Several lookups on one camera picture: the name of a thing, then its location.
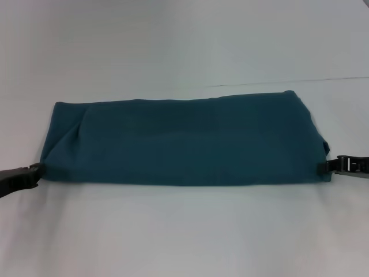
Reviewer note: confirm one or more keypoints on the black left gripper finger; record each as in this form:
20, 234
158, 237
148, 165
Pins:
17, 186
20, 172

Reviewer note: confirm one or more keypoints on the blue-green shirt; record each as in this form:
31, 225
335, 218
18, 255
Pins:
187, 138

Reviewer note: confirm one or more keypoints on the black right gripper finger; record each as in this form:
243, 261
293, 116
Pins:
353, 176
343, 164

